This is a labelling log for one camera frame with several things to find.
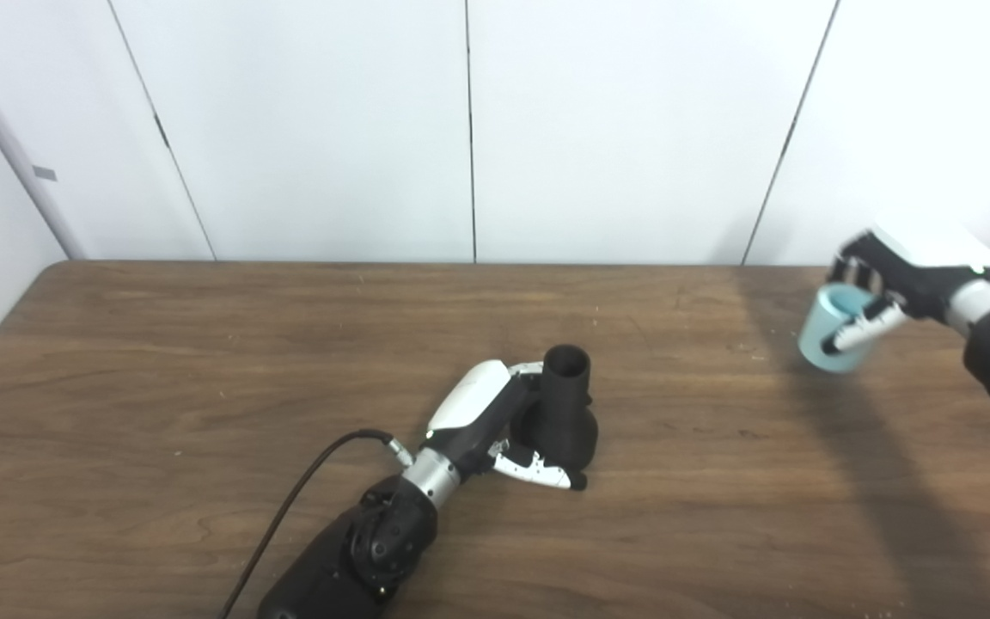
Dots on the small grey wall label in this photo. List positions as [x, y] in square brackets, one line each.
[45, 173]

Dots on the dark wall panel hinge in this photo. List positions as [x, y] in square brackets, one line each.
[161, 131]

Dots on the light blue cylinder cup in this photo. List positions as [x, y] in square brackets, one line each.
[821, 331]

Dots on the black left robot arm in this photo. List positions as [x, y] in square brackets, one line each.
[357, 550]

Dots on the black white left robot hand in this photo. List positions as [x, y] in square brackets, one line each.
[473, 413]

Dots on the black cylindrical base part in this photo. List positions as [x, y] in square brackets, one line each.
[564, 425]

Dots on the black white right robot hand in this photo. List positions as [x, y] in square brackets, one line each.
[925, 266]

